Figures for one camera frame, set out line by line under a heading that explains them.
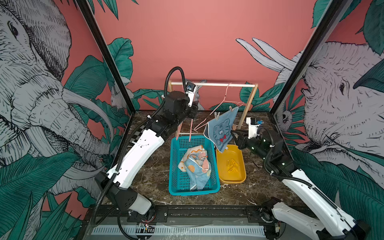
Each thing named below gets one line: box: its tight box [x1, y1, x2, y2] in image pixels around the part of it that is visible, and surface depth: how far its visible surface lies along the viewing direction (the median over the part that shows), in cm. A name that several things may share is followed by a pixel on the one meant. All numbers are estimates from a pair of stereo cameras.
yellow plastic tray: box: [216, 144, 247, 184], surface depth 92 cm
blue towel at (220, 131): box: [203, 107, 239, 153], surface depth 95 cm
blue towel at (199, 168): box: [184, 151, 211, 191], surface depth 85 cm
